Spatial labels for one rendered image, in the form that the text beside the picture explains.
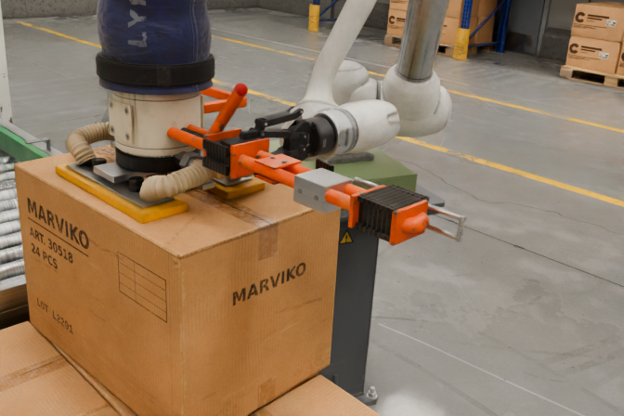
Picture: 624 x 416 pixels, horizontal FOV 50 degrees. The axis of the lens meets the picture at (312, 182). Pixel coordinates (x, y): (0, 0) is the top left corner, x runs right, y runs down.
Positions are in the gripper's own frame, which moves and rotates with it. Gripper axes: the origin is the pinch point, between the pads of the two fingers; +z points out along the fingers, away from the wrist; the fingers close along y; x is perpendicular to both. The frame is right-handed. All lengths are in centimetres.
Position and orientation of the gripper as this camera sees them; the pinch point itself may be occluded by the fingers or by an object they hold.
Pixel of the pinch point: (240, 153)
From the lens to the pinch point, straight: 119.9
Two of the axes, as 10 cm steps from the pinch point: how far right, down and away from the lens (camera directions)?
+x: -6.9, -2.9, 6.6
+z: -7.2, 2.1, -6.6
